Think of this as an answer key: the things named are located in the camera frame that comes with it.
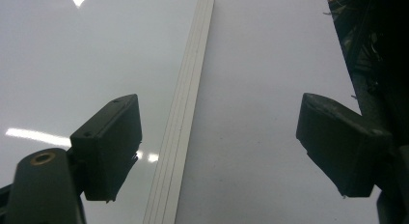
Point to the white whiteboard with metal frame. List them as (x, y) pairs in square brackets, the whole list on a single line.
[(80, 56)]

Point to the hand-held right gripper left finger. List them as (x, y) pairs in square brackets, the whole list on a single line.
[(109, 146)]

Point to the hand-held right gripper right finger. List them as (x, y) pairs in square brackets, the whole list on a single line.
[(340, 143)]

